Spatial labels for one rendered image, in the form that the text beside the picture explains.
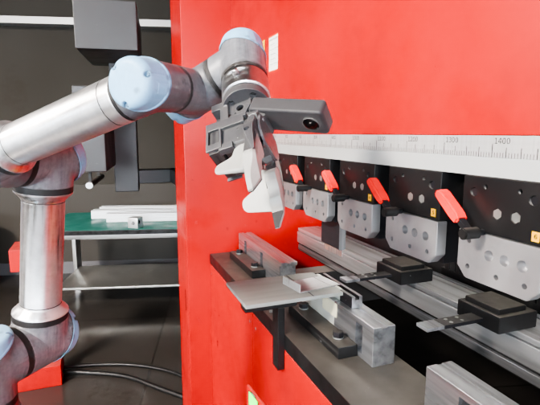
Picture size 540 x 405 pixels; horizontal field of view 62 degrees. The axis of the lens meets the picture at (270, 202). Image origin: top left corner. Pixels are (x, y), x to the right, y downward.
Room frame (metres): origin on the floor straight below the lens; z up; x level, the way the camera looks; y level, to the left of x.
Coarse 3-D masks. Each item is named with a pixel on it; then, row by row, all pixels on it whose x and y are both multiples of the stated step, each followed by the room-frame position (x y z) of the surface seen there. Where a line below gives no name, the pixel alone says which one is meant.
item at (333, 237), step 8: (328, 224) 1.21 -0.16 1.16; (336, 224) 1.17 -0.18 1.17; (328, 232) 1.21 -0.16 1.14; (336, 232) 1.17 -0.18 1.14; (344, 232) 1.16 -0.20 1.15; (328, 240) 1.21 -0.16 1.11; (336, 240) 1.16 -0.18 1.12; (344, 240) 1.16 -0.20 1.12; (328, 248) 1.22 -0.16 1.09; (336, 248) 1.18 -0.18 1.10; (344, 248) 1.16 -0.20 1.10
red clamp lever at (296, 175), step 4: (292, 168) 1.27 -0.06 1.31; (296, 168) 1.27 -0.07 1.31; (292, 172) 1.26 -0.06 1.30; (296, 172) 1.26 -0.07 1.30; (300, 172) 1.26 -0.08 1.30; (292, 176) 1.26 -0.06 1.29; (296, 176) 1.25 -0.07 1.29; (300, 176) 1.25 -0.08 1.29; (296, 180) 1.24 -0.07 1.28; (300, 180) 1.24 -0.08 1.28; (300, 184) 1.23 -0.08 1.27; (300, 188) 1.21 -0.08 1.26; (304, 188) 1.22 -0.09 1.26; (308, 188) 1.22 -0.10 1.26
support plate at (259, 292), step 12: (276, 276) 1.23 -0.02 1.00; (300, 276) 1.23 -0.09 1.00; (312, 276) 1.23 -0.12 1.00; (240, 288) 1.13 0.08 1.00; (252, 288) 1.13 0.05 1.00; (264, 288) 1.13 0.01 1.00; (276, 288) 1.13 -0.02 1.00; (288, 288) 1.13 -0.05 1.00; (324, 288) 1.13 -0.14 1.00; (336, 288) 1.13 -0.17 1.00; (240, 300) 1.06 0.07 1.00; (252, 300) 1.05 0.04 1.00; (264, 300) 1.05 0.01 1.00; (276, 300) 1.05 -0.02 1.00; (288, 300) 1.06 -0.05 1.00; (300, 300) 1.07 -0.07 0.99
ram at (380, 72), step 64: (256, 0) 1.67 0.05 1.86; (320, 0) 1.21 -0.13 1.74; (384, 0) 0.94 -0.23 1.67; (448, 0) 0.78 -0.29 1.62; (512, 0) 0.66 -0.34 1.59; (320, 64) 1.20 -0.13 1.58; (384, 64) 0.94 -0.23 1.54; (448, 64) 0.77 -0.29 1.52; (512, 64) 0.65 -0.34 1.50; (384, 128) 0.93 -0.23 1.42; (448, 128) 0.76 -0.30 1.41; (512, 128) 0.64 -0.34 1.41
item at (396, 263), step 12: (384, 264) 1.28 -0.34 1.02; (396, 264) 1.24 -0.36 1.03; (408, 264) 1.24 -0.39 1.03; (420, 264) 1.24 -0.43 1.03; (348, 276) 1.22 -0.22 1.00; (360, 276) 1.22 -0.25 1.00; (372, 276) 1.22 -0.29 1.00; (384, 276) 1.23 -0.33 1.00; (396, 276) 1.22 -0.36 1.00; (408, 276) 1.21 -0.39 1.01; (420, 276) 1.22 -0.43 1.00
